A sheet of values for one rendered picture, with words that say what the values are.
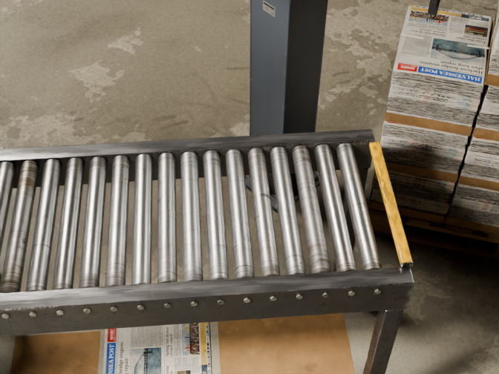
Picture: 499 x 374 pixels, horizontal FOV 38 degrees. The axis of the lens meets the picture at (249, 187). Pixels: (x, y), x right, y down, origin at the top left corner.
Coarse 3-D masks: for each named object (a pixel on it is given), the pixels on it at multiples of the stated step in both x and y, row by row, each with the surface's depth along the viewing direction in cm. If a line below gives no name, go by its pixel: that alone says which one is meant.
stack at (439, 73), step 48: (432, 48) 238; (480, 48) 238; (432, 96) 234; (480, 96) 241; (384, 144) 254; (432, 144) 249; (480, 144) 243; (432, 192) 267; (480, 192) 259; (432, 240) 287
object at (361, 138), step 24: (96, 144) 212; (120, 144) 212; (144, 144) 212; (168, 144) 212; (192, 144) 212; (216, 144) 212; (240, 144) 212; (264, 144) 212; (288, 144) 212; (312, 144) 212; (336, 144) 213; (360, 144) 214; (336, 168) 221
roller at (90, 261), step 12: (96, 168) 206; (96, 180) 203; (96, 192) 200; (96, 204) 197; (96, 216) 194; (84, 228) 193; (96, 228) 192; (84, 240) 190; (96, 240) 189; (84, 252) 187; (96, 252) 187; (84, 264) 184; (96, 264) 185; (84, 276) 182; (96, 276) 182
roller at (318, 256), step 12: (300, 156) 209; (300, 168) 206; (312, 168) 208; (300, 180) 204; (312, 180) 203; (300, 192) 202; (312, 192) 200; (312, 204) 197; (312, 216) 194; (312, 228) 192; (312, 240) 189; (324, 240) 190; (312, 252) 187; (324, 252) 187; (312, 264) 186; (324, 264) 184
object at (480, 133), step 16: (432, 128) 244; (448, 128) 242; (464, 128) 240; (480, 128) 239; (432, 176) 260; (448, 176) 258; (384, 208) 279; (400, 208) 277; (448, 224) 276; (464, 224) 274; (480, 224) 271
